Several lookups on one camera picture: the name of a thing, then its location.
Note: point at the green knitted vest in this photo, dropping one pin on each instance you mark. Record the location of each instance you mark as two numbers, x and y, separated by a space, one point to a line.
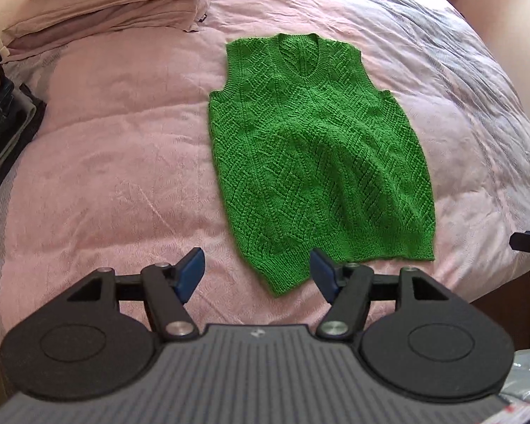
309 159

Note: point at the grey plastic bag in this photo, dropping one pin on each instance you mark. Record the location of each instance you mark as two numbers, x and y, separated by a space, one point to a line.
528 380

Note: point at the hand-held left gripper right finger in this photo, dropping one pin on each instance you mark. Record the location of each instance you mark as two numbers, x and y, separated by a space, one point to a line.
324 276

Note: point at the stack of folded clothes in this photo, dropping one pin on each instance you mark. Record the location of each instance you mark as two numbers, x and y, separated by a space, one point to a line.
4 119

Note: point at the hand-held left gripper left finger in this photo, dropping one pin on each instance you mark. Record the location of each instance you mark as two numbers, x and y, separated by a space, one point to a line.
190 274

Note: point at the pink quilted blanket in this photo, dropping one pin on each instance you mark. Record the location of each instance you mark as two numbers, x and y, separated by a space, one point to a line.
115 150

